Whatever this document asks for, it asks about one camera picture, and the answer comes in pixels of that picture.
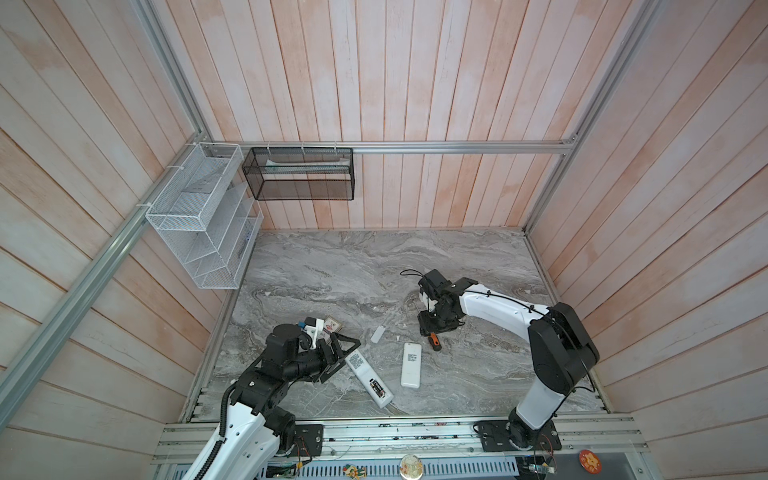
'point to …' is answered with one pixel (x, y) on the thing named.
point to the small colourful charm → (353, 472)
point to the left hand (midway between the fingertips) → (353, 359)
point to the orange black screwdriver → (435, 341)
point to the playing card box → (331, 324)
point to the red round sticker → (590, 462)
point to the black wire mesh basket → (301, 173)
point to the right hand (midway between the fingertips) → (428, 328)
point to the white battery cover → (377, 334)
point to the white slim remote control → (365, 372)
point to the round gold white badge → (411, 466)
